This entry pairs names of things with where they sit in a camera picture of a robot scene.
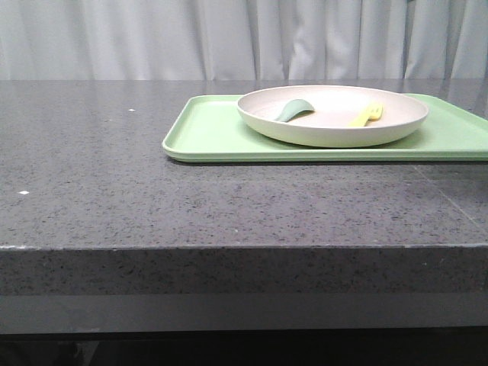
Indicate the white round plate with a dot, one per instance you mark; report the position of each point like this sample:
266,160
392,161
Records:
335,107

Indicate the yellow plastic fork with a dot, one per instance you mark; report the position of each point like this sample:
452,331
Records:
372,112

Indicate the light green serving tray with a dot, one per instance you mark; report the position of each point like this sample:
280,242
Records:
209,129

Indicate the sage green plastic spoon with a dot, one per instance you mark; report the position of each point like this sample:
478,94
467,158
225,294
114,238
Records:
293,109

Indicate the grey pleated curtain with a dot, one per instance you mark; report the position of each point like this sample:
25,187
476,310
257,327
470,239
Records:
243,40

